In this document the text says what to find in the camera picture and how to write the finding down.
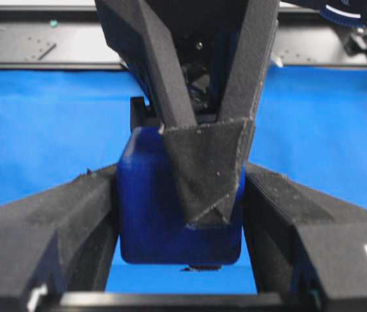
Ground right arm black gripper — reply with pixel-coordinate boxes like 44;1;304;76
95;1;279;225

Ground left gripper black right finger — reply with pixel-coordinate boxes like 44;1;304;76
243;164;367;311

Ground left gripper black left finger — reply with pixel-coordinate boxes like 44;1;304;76
0;165;118;311

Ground blue block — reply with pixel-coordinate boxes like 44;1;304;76
116;127;245;266

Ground blue table cloth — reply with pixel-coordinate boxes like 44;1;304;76
0;66;367;298

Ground black table edge rail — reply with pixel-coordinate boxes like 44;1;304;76
0;1;367;71

